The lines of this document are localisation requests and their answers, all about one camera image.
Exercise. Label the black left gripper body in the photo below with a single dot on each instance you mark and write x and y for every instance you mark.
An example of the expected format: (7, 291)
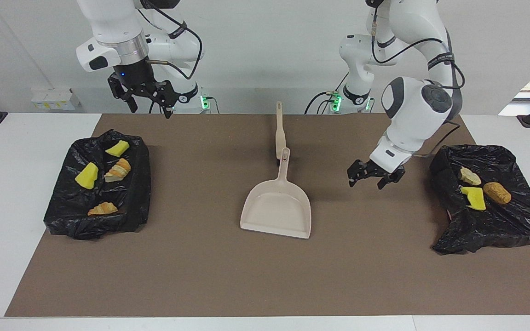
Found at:
(377, 170)

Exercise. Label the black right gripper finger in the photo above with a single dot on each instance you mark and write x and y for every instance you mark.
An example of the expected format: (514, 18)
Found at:
(167, 109)
(131, 103)

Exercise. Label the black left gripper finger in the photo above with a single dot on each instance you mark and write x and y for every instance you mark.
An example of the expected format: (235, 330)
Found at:
(353, 181)
(383, 183)

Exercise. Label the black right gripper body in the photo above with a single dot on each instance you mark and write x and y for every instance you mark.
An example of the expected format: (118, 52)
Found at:
(138, 82)

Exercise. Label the striped orange croissant piece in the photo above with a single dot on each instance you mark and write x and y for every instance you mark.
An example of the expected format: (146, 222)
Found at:
(118, 170)

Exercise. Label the beige plastic dustpan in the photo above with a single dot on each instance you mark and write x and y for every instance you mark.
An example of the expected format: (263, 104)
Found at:
(279, 207)

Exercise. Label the small orange croissant piece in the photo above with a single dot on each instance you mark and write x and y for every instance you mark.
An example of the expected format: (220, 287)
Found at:
(469, 176)

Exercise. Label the beige hand brush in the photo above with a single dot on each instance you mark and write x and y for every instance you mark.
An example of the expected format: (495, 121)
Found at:
(280, 133)

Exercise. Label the notched yellow sponge piece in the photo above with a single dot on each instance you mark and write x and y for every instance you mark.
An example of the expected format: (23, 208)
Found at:
(475, 196)

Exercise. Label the pale bread piece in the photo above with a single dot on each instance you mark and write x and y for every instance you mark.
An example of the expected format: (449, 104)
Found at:
(102, 209)

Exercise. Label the brown bread roll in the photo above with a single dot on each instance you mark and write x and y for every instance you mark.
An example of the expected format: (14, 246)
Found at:
(497, 192)

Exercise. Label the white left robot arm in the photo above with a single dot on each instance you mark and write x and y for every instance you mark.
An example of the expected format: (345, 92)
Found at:
(412, 110)

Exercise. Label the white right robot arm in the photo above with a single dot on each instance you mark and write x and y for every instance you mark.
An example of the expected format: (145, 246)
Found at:
(118, 27)

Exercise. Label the black trash bag bin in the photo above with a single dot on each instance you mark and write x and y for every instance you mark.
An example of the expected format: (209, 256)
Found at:
(499, 230)
(127, 207)

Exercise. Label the white box on floor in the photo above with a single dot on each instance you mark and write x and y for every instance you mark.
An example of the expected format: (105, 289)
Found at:
(55, 99)

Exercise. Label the brown table mat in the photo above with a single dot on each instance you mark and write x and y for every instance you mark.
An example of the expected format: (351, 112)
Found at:
(200, 276)

